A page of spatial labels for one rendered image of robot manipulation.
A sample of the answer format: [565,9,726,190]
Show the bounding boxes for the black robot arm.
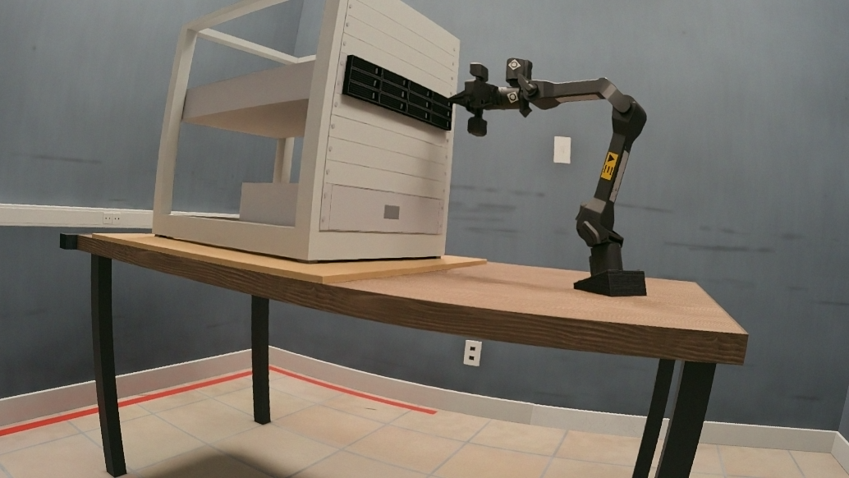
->
[463,57,647,276]

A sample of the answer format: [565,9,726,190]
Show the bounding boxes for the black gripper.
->
[447,62,505,136]

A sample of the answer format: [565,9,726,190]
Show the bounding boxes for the white equipment rack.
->
[152,0,460,264]

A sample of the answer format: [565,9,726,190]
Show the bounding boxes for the tan flat board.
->
[92,233,487,283]

